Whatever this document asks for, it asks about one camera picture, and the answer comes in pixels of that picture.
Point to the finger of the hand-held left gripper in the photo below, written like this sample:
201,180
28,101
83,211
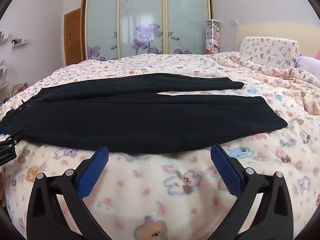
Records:
2,129
12,140

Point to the white wall shelf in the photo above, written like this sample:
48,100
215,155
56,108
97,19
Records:
3,37
19,43

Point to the black pants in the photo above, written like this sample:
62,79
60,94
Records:
150,120

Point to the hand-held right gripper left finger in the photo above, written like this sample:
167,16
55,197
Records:
93,170

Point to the bear printed pillow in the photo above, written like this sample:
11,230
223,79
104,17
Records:
267,51

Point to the beige headboard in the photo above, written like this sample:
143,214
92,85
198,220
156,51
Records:
308,33

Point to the white rack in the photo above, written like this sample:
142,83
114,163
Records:
4,80

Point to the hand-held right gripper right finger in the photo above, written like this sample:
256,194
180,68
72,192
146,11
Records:
225,170

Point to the bear printed blanket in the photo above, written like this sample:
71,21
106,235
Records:
175,185

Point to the wooden door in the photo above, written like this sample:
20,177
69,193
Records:
73,37

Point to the clear cylinder of plush toys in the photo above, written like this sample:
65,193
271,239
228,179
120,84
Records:
213,38

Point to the glass sliding wardrobe doors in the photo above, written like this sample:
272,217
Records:
142,17

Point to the pink pillow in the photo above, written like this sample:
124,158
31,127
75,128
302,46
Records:
308,63

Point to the pile of plush toys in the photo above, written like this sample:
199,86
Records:
19,88

